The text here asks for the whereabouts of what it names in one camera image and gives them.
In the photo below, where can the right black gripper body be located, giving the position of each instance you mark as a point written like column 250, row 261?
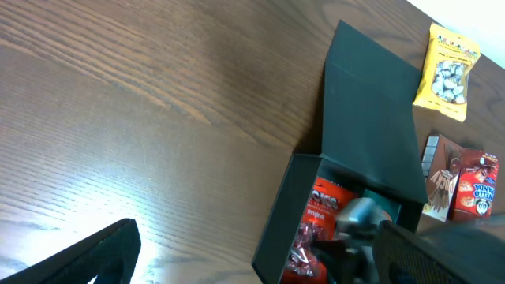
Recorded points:
column 347, row 261

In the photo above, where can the yellow Hacks candy bag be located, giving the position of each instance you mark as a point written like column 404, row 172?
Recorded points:
column 445, row 76

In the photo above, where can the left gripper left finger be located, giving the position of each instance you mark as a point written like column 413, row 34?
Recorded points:
column 108, row 256

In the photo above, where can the brown Pocky box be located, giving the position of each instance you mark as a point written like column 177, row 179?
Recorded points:
column 441, row 164

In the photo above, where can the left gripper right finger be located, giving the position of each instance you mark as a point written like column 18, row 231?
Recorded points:
column 466, row 252

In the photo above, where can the black gift box with lid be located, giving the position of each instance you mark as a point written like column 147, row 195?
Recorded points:
column 368, row 141

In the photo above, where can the red Hacks candy bag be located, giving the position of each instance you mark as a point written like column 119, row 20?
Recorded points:
column 326, row 200

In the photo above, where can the teal Chunkies cookie box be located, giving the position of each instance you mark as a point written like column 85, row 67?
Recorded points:
column 388, row 208

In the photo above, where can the red Hello Panda box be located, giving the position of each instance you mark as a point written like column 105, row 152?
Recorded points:
column 476, row 186

